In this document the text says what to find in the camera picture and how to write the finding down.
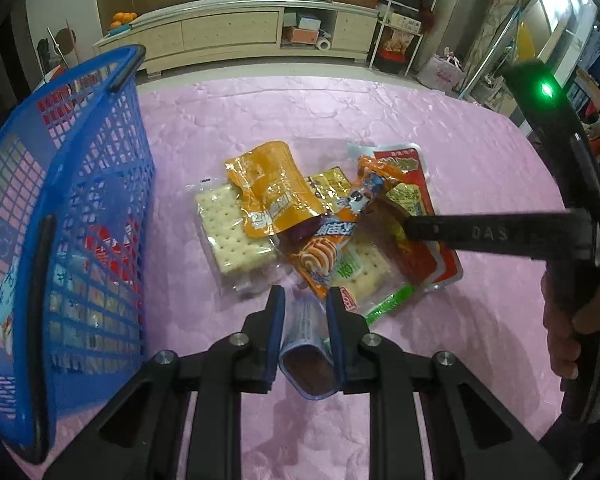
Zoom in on blue transparent snack packet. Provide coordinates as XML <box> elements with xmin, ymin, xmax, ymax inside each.
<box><xmin>278</xmin><ymin>288</ymin><xmax>339</xmax><ymax>401</ymax></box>

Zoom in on orange wafer bar wrapper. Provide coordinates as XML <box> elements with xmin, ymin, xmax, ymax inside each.
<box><xmin>291</xmin><ymin>209</ymin><xmax>358</xmax><ymax>299</ymax></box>

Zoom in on red spicy snack bag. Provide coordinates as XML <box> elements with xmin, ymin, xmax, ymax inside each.
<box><xmin>348</xmin><ymin>143</ymin><xmax>464</xmax><ymax>292</ymax></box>

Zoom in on person's right hand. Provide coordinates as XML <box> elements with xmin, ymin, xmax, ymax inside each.
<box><xmin>541</xmin><ymin>272</ymin><xmax>600</xmax><ymax>379</ymax></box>

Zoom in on green label cracker pack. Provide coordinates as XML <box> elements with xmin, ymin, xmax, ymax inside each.
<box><xmin>330</xmin><ymin>237</ymin><xmax>415</xmax><ymax>325</ymax></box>

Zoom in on clear cracker pack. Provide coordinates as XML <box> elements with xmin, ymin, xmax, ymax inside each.
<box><xmin>187</xmin><ymin>178</ymin><xmax>287</xmax><ymax>298</ymax></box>

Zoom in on standing mirror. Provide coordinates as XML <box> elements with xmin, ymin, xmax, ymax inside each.
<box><xmin>458</xmin><ymin>0</ymin><xmax>576</xmax><ymax>106</ymax></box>

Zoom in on purple snack packet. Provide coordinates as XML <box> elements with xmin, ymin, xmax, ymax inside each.
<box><xmin>277</xmin><ymin>214</ymin><xmax>327</xmax><ymax>254</ymax></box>

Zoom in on pink shopping bag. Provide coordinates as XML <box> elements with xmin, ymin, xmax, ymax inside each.
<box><xmin>416</xmin><ymin>48</ymin><xmax>464</xmax><ymax>93</ymax></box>

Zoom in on yellow small snack packet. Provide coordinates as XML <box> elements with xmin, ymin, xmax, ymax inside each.
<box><xmin>306</xmin><ymin>166</ymin><xmax>351</xmax><ymax>214</ymax></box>

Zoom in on orange snack pouch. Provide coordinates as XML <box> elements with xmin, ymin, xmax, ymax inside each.
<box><xmin>224</xmin><ymin>141</ymin><xmax>325</xmax><ymax>238</ymax></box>

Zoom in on white metal shelf rack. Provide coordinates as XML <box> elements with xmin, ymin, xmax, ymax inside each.
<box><xmin>368</xmin><ymin>0</ymin><xmax>439</xmax><ymax>76</ymax></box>

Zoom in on blue plastic basket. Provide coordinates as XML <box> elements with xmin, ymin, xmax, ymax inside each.
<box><xmin>0</xmin><ymin>44</ymin><xmax>156</xmax><ymax>464</ymax></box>

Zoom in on beige TV cabinet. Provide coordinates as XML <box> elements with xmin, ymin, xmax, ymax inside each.
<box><xmin>94</xmin><ymin>0</ymin><xmax>378</xmax><ymax>76</ymax></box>

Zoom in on oranges on blue plate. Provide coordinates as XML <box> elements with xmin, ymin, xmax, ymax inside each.
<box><xmin>108</xmin><ymin>12</ymin><xmax>137</xmax><ymax>35</ymax></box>

